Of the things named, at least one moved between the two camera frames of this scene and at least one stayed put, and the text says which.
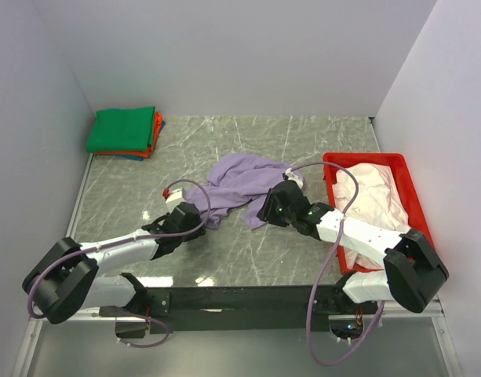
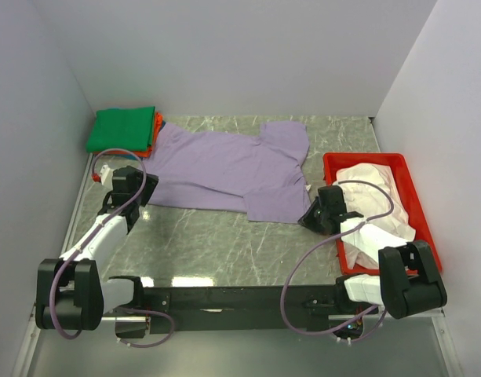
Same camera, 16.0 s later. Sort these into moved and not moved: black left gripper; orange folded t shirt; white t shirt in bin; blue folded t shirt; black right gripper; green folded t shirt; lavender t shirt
Moved: lavender t shirt; black right gripper; black left gripper
Not moved: white t shirt in bin; blue folded t shirt; orange folded t shirt; green folded t shirt
